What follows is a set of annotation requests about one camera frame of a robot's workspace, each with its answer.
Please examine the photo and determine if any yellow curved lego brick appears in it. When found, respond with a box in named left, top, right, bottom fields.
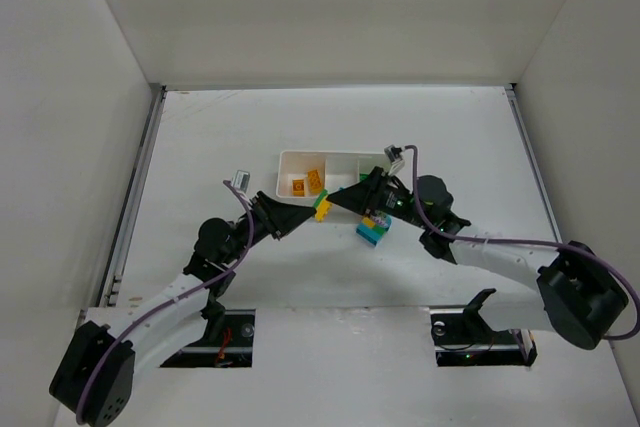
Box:
left=292, top=179, right=307, bottom=197

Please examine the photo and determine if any small green yellow lego piece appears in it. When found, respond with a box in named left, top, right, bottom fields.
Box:
left=313, top=189, right=333, bottom=222

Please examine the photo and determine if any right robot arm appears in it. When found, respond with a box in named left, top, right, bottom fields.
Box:
left=328, top=167, right=639, bottom=350

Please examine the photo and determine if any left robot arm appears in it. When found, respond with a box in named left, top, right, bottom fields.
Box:
left=49, top=191, right=316, bottom=426

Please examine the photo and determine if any multicolor lego cluster with frog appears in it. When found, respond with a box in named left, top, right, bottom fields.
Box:
left=355, top=212, right=392, bottom=247

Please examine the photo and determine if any white three-compartment tray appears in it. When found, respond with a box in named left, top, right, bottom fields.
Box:
left=275, top=148, right=397, bottom=208

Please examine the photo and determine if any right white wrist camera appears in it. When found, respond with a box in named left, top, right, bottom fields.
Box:
left=384, top=145, right=405, bottom=176

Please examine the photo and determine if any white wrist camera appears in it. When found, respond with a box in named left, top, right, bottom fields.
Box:
left=231, top=169, right=250, bottom=194
left=384, top=145, right=405, bottom=176

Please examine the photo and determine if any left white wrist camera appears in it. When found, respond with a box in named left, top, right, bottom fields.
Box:
left=231, top=169, right=250, bottom=194

